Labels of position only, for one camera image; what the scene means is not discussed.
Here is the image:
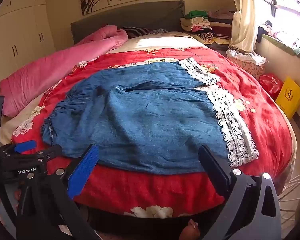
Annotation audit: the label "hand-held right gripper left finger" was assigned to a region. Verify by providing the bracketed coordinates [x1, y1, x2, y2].
[16, 144, 100, 240]

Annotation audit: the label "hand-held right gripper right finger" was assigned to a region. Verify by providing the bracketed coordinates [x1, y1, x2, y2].
[198, 144, 282, 240]

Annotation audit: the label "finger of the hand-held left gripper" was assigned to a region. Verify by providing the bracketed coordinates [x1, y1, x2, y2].
[0, 141, 37, 157]
[36, 144, 62, 161]

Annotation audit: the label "blue pants with lace trim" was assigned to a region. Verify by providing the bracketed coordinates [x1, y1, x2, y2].
[41, 57, 259, 176]

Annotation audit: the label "red floral blanket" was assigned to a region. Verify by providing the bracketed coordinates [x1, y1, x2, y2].
[11, 46, 293, 218]

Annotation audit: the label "pink quilt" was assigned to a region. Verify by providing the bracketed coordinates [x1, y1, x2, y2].
[0, 25, 129, 117]

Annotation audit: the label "red bag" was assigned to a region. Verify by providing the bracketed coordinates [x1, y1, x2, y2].
[259, 73, 284, 101]

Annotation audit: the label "yellow box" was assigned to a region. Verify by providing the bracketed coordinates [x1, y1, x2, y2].
[275, 77, 300, 119]

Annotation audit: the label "floral storage box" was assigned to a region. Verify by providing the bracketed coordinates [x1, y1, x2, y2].
[226, 55, 266, 80]

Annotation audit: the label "white cloth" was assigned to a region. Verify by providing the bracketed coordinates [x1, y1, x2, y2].
[226, 49, 267, 66]

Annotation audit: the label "cream wardrobe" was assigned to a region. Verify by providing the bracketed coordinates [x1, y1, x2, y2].
[0, 0, 56, 96]

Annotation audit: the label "cream bed sheet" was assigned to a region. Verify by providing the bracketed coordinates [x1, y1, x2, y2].
[107, 31, 206, 54]

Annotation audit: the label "pile of folded clothes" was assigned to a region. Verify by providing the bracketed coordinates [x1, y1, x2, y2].
[180, 9, 237, 46]

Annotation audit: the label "cream curtain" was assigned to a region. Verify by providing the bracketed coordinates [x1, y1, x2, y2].
[228, 0, 260, 54]

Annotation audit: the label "striped pillow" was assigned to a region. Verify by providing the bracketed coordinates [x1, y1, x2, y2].
[121, 26, 151, 39]

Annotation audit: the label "grey bed headboard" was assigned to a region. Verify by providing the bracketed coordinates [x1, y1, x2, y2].
[70, 0, 185, 46]

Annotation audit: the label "white wire rack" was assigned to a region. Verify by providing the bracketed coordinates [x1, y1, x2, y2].
[277, 169, 300, 232]

